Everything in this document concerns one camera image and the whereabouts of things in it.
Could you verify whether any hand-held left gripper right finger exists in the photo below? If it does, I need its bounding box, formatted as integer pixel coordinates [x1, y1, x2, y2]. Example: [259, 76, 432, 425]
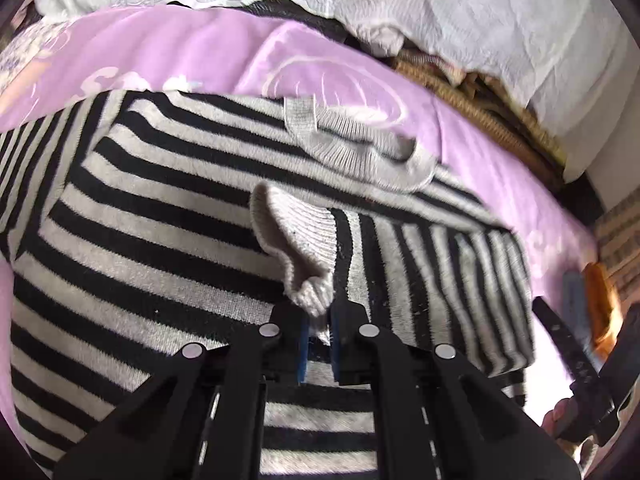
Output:
[329, 302, 583, 480]

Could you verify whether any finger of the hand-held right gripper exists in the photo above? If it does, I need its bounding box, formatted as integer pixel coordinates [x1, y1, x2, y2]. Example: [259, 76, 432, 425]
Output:
[531, 299, 618, 413]
[561, 270, 595, 348]

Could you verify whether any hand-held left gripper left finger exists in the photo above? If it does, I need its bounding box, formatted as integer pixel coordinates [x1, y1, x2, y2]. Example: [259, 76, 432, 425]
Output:
[52, 302, 310, 480]

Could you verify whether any black white striped sweater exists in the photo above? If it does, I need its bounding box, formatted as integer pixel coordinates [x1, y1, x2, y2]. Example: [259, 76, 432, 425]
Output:
[0, 87, 537, 480]

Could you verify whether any person's right hand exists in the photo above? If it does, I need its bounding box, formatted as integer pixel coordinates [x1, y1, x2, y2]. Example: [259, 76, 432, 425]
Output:
[542, 396, 601, 467]

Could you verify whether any orange object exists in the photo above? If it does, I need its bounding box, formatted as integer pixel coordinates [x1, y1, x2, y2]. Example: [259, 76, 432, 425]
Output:
[584, 261, 623, 358]

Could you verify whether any brown woven mat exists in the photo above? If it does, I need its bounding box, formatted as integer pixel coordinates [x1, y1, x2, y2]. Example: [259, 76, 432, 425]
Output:
[390, 50, 571, 183]

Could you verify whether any white lace cover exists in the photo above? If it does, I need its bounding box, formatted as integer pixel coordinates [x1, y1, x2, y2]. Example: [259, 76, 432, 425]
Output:
[35, 0, 640, 181]

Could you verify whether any white bunched cloth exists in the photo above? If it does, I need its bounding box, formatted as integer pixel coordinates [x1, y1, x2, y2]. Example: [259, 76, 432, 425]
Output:
[350, 24, 407, 58]

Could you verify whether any purple printed bed sheet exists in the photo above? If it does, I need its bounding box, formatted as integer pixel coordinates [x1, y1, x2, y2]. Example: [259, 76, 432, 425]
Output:
[0, 5, 601, 466]

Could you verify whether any dark cloth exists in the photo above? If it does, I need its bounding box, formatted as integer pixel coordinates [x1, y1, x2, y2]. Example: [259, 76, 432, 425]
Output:
[165, 0, 416, 56]

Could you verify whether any purple floral pillow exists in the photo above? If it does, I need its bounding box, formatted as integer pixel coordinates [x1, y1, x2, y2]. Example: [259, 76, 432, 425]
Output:
[0, 10, 68, 111]

